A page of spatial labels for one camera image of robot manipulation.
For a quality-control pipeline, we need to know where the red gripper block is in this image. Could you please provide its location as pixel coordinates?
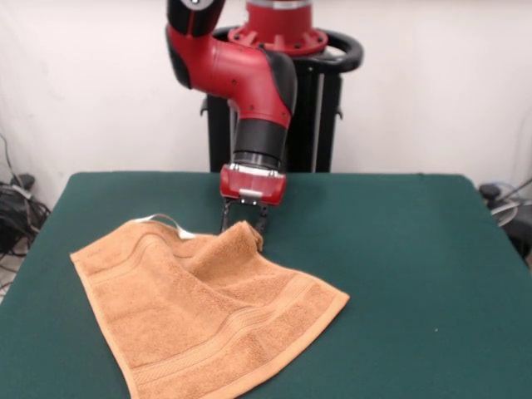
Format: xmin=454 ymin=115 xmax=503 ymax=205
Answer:
xmin=218 ymin=163 xmax=288 ymax=234

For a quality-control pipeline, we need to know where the orange terry towel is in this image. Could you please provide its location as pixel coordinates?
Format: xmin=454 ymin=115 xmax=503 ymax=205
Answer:
xmin=69 ymin=213 xmax=351 ymax=399

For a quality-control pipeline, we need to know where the dark green table cloth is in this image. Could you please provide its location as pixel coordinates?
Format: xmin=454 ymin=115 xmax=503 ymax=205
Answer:
xmin=0 ymin=170 xmax=532 ymax=399

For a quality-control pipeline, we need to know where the silver round disc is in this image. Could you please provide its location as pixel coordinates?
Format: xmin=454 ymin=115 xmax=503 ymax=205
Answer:
xmin=490 ymin=199 xmax=520 ymax=228

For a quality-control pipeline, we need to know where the black chair base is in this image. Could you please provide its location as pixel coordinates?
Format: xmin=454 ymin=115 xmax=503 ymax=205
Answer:
xmin=507 ymin=215 xmax=532 ymax=267

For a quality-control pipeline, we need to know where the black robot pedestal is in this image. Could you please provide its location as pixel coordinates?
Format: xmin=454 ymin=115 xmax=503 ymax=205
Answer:
xmin=198 ymin=27 xmax=365 ymax=174

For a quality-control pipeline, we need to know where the bundle of black cables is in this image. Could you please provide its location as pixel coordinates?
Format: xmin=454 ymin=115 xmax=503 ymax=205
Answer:
xmin=0 ymin=172 xmax=53 ymax=261

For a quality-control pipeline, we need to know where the grey cable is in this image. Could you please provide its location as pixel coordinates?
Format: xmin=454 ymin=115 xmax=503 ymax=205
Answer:
xmin=0 ymin=132 xmax=20 ymax=186

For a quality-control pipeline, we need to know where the blue cable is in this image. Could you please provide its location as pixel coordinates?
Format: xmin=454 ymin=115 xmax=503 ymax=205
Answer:
xmin=485 ymin=178 xmax=532 ymax=199

